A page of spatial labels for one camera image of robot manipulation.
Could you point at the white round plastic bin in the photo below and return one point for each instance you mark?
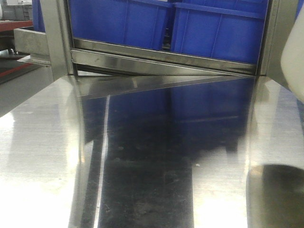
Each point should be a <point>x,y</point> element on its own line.
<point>292,59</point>

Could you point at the blue plastic crate left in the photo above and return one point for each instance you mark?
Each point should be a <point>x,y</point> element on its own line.
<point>137,23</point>

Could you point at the blue plastic crate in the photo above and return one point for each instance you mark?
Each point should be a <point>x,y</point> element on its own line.
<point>220,29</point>
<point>137,23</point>

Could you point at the blue plastic crate right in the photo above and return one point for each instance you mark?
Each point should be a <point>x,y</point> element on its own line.
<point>220,29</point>

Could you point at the blue crate far left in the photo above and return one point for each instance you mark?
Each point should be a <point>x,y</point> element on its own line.
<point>38,22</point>

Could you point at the red edged workbench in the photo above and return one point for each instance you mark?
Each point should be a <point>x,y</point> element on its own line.
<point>10,67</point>

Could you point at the stainless steel shelf frame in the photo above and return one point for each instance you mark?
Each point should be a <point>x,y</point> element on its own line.
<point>66,55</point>

